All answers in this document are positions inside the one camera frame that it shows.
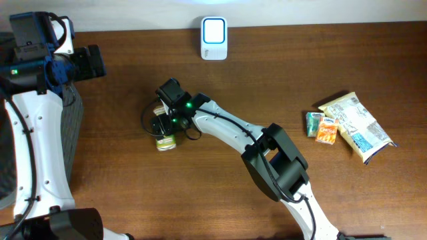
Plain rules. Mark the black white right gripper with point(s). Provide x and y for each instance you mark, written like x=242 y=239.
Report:
x=168 y=128

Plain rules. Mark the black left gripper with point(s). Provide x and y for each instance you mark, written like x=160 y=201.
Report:
x=87 y=69

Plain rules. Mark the green drink carton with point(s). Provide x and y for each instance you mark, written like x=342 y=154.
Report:
x=168 y=142

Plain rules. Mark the teal tissue pack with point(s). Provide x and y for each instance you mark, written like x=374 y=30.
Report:
x=312 y=123

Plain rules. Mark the orange tissue pack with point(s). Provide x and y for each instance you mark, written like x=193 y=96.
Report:
x=327 y=130

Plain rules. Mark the cream snack bag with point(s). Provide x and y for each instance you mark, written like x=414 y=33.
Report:
x=357 y=126

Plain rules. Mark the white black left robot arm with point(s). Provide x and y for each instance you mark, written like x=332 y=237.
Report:
x=32 y=88

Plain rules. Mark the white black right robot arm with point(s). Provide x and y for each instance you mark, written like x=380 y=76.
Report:
x=275 y=164

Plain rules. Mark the white barcode scanner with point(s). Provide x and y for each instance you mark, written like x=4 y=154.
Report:
x=214 y=38

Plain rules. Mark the grey plastic lattice basket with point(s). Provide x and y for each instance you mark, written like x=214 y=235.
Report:
x=71 y=119

